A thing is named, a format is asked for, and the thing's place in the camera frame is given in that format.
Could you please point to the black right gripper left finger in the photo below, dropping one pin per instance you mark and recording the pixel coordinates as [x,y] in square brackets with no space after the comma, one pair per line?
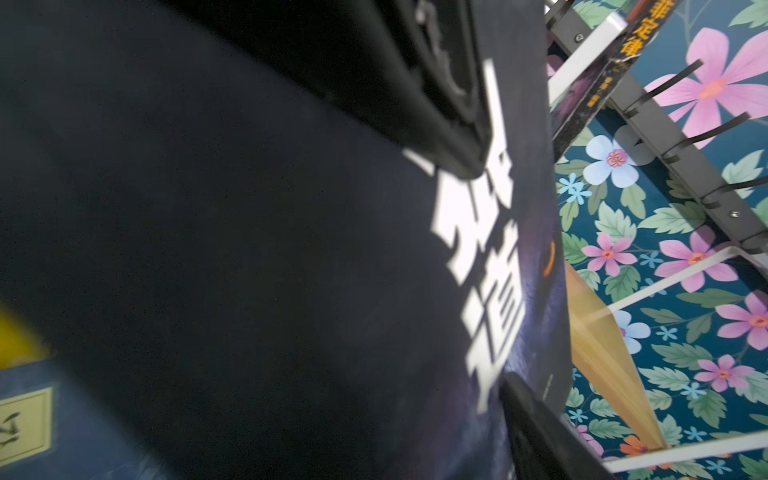
[408,69]

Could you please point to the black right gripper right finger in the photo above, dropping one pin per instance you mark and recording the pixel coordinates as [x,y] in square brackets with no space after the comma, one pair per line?
[542,446]

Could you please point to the black wolf cover book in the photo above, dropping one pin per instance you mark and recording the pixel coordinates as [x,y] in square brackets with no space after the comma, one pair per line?
[258,285]

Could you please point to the navy book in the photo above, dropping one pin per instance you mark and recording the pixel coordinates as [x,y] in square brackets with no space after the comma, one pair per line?
[51,428]

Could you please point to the black book standing on shelf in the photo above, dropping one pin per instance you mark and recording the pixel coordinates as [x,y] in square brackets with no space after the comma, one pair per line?
[596,62]

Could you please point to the yellow cartoon book on table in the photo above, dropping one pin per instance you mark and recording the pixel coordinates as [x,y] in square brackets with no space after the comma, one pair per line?
[19,346]

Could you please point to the wooden white frame shelf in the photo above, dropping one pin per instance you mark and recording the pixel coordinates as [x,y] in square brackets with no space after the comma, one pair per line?
[663,208]

